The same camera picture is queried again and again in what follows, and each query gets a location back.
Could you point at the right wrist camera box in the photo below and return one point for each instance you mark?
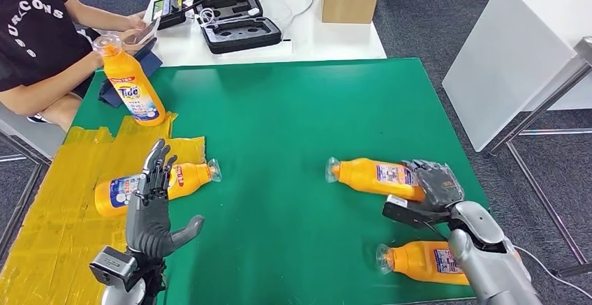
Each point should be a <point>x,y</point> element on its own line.
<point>407,212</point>

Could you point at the white desk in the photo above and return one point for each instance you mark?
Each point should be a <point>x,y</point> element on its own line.
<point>323,43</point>

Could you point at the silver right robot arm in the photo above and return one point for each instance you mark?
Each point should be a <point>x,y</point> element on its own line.
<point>485,256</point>

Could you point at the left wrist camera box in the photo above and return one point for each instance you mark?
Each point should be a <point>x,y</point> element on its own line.
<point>113,266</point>

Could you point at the person's left hand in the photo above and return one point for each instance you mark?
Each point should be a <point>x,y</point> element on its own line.
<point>134,21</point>

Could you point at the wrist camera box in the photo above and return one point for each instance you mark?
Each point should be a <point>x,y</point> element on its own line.
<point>113,266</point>
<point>407,212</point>

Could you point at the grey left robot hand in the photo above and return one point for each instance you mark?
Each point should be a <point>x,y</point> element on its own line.
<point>148,224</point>

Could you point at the person's right forearm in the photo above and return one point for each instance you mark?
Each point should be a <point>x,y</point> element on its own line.
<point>46,91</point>

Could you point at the yellow tape sheet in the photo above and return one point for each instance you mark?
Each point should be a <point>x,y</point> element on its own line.
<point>46,247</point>

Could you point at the person's left forearm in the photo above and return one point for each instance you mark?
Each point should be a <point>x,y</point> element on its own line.
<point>99,15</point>

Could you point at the green table mat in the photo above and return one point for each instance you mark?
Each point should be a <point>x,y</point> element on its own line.
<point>416,108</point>

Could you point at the large white table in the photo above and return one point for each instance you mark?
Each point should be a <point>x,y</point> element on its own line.
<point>508,52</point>

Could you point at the orange Tide detergent bottle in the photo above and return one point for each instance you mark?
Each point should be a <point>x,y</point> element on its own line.
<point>194,175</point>
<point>134,95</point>
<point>365,178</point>
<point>416,261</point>

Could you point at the black foam-lined case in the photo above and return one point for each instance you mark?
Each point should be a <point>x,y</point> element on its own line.
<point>240,34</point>

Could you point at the blue folio case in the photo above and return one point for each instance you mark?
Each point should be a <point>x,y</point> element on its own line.
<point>155,61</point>

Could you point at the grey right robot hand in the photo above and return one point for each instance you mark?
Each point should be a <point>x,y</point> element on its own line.
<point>439,187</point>

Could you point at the black handheld device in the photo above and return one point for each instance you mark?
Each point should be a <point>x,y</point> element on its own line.
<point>167,15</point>

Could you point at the person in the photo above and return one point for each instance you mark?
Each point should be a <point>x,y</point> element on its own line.
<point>41,30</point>

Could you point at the steel table frame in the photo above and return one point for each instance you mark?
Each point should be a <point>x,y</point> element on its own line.
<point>541,106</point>

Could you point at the handheld tablet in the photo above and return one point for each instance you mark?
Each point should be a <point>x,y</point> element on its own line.
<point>148,30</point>

